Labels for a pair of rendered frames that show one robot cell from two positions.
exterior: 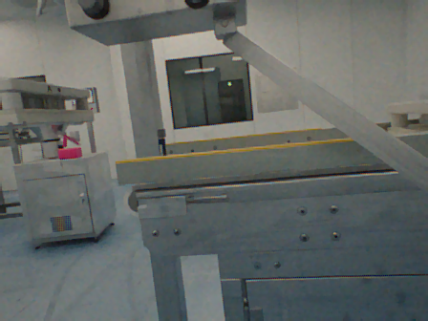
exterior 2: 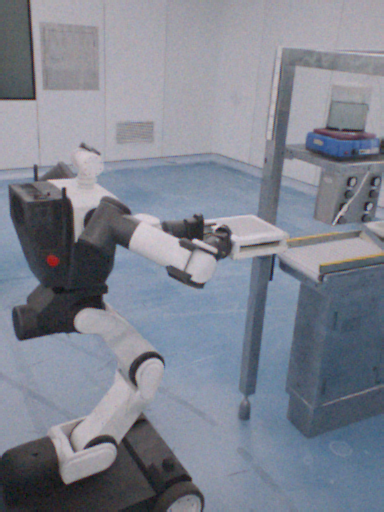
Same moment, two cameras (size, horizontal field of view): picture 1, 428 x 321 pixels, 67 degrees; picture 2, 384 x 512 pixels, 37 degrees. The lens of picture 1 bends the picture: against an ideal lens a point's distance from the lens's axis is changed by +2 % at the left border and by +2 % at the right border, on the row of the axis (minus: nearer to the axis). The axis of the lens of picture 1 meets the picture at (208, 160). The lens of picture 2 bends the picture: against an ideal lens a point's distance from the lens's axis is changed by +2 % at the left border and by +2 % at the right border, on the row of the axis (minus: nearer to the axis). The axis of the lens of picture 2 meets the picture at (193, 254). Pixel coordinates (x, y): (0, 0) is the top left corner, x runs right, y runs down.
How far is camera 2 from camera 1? 2.14 m
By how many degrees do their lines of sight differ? 40
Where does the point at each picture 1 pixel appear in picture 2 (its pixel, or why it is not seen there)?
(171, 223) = (331, 284)
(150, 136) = not seen: hidden behind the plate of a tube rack
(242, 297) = (334, 307)
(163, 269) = (260, 305)
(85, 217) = not seen: outside the picture
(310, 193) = (368, 271)
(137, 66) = (273, 202)
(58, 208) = not seen: outside the picture
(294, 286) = (348, 301)
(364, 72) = (177, 50)
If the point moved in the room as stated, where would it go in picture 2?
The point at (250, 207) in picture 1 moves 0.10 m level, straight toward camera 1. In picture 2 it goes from (353, 277) to (372, 286)
